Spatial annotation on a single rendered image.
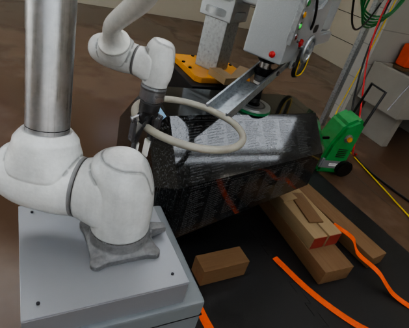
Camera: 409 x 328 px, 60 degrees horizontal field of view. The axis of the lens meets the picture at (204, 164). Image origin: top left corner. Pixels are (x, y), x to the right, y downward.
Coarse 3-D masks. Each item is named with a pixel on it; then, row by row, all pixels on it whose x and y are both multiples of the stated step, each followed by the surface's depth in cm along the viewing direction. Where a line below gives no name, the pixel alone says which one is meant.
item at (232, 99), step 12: (252, 72) 191; (276, 72) 190; (240, 84) 184; (252, 84) 186; (264, 84) 182; (216, 96) 168; (228, 96) 176; (240, 96) 177; (252, 96) 176; (216, 108) 169; (228, 108) 170; (240, 108) 170
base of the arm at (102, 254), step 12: (84, 228) 96; (156, 228) 99; (96, 240) 89; (144, 240) 93; (96, 252) 89; (108, 252) 88; (120, 252) 89; (132, 252) 90; (144, 252) 92; (156, 252) 93; (96, 264) 86; (108, 264) 88
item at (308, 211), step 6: (282, 198) 243; (288, 198) 245; (294, 198) 247; (300, 198) 249; (300, 204) 243; (306, 204) 245; (300, 210) 239; (306, 210) 239; (312, 210) 241; (306, 216) 233; (312, 216) 235; (318, 216) 236; (312, 222) 230; (318, 222) 232
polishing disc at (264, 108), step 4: (260, 100) 206; (260, 104) 201; (264, 104) 202; (268, 104) 203; (244, 108) 191; (248, 108) 192; (252, 108) 193; (256, 108) 194; (260, 108) 196; (264, 108) 197; (268, 108) 198; (252, 112) 191; (256, 112) 191; (260, 112) 191; (264, 112) 193; (268, 112) 196
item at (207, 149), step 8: (168, 96) 161; (136, 104) 142; (184, 104) 165; (192, 104) 165; (200, 104) 165; (136, 112) 135; (208, 112) 166; (216, 112) 163; (224, 120) 162; (232, 120) 158; (144, 128) 128; (152, 128) 127; (240, 128) 152; (160, 136) 125; (168, 136) 125; (240, 136) 146; (176, 144) 125; (184, 144) 124; (192, 144) 125; (200, 144) 126; (232, 144) 134; (240, 144) 137; (200, 152) 127; (208, 152) 127; (216, 152) 128; (224, 152) 131
